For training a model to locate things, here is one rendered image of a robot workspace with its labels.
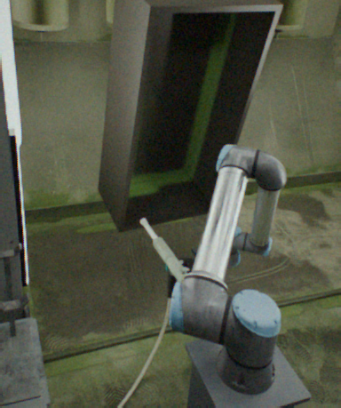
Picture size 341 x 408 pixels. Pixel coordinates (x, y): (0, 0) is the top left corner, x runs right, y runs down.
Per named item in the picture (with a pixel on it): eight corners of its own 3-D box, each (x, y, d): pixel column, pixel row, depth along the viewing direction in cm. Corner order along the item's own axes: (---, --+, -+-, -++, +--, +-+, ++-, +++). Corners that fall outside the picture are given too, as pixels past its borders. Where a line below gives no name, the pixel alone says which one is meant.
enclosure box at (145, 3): (97, 189, 276) (116, -30, 201) (189, 174, 301) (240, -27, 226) (118, 232, 252) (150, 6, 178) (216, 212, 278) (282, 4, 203)
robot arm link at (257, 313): (272, 373, 149) (281, 330, 141) (216, 356, 153) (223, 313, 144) (276, 336, 162) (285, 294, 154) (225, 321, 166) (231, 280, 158)
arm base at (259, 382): (286, 386, 158) (291, 364, 153) (233, 401, 151) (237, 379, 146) (256, 340, 173) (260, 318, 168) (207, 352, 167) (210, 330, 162)
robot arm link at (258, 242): (293, 148, 183) (271, 243, 236) (259, 143, 186) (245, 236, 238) (289, 172, 176) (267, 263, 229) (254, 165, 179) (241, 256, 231)
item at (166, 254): (186, 313, 223) (191, 274, 211) (177, 316, 221) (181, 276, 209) (145, 249, 260) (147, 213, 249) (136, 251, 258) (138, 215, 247)
